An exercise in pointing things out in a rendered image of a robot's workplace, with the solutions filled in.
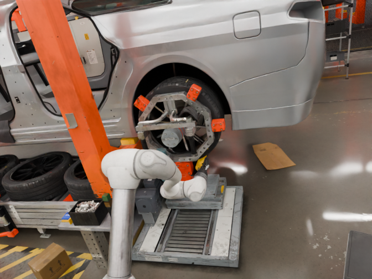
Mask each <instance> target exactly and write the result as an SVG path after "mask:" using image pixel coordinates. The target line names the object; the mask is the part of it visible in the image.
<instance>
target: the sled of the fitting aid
mask: <svg viewBox="0 0 372 279"><path fill-rule="evenodd" d="M225 191H226V177H220V179H219V184H218V189H217V192H216V198H202V199H201V200H200V201H198V202H194V201H191V200H190V199H189V198H181V199H166V200H165V204H166V208H167V209H223V204H224V198H225Z"/></svg>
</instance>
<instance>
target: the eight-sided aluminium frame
mask: <svg viewBox="0 0 372 279"><path fill-rule="evenodd" d="M187 94H188V93H187V92H185V91H181V92H173V93H167V94H158V95H155V96H153V98H152V99H151V101H150V102H149V104H148V106H147V107H146V109H145V110H144V112H143V114H142V115H141V116H140V117H139V119H138V120H139V122H140V121H147V117H148V115H149V114H150V112H151V111H152V109H153V108H154V106H155V105H156V103H157V102H163V101H171V100H183V101H185V102H186V103H187V104H188V105H190V106H191V107H193V108H194V109H196V110H197V111H198V112H200V113H201V114H202V115H203V116H204V120H205V126H206V132H207V137H208V138H207V139H206V141H205V142H204V143H203V144H202V145H201V146H200V147H199V149H198V150H197V153H198V155H197V156H196V157H192V156H191V153H183V154H171V153H169V152H168V151H167V150H166V151H167V155H168V157H169V158H170V159H171V160H172V161H174V162H191V161H192V162H194V161H197V160H198V159H199V157H200V156H201V155H202V154H203V153H204V152H205V151H206V150H207V149H208V147H209V146H210V145H211V144H212V143H213V142H214V138H215V137H214V132H212V129H211V122H212V119H211V112H210V109H208V108H207V107H205V106H204V105H203V104H201V103H200V102H199V101H198V100H196V101H195V102H194V101H192V100H191V99H189V98H187ZM171 97H172V98H171ZM146 142H147V146H148V148H149V149H153V150H156V149H158V148H162V147H161V146H160V145H158V144H157V143H155V142H154V141H153V140H152V137H151V133H150V130H149V135H148V136H147V137H146Z"/></svg>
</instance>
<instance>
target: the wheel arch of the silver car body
mask: <svg viewBox="0 0 372 279"><path fill-rule="evenodd" d="M172 63H175V69H176V74H177V76H189V77H193V78H196V79H199V80H201V81H203V82H205V83H206V84H208V85H209V86H210V87H211V88H212V89H213V90H214V91H215V93H217V95H218V96H219V98H220V100H221V102H222V105H223V108H224V114H225V115H228V114H231V116H232V129H231V130H232V131H233V128H234V118H233V112H232V109H231V106H230V102H229V100H228V98H227V96H226V94H225V92H224V90H223V89H222V87H221V86H220V85H219V84H218V82H217V81H216V80H215V79H214V78H213V77H212V76H211V75H209V74H208V73H207V72H206V71H204V70H203V69H201V68H199V67H197V66H195V65H193V64H190V63H185V62H181V61H168V62H165V63H161V64H158V65H156V66H154V67H152V68H150V69H149V70H148V71H147V72H145V73H144V74H143V76H142V77H141V78H140V79H139V81H138V83H137V85H136V87H135V89H134V91H133V95H132V100H131V119H132V123H133V128H134V130H135V133H136V135H137V132H138V131H136V129H135V127H136V126H138V114H139V109H138V108H137V107H136V106H134V105H133V104H134V103H135V101H136V100H137V98H138V97H139V96H141V95H142V96H143V97H146V96H147V94H148V93H149V92H151V91H152V90H153V89H154V88H155V87H156V86H157V85H158V84H160V83H161V82H162V81H164V80H166V79H169V78H172V77H174V72H173V65H172ZM159 107H160V108H161V109H163V110H165V108H164V103H163V102H160V103H159ZM162 114H163V113H161V112H160V111H159V110H158V115H159V117H161V115H162Z"/></svg>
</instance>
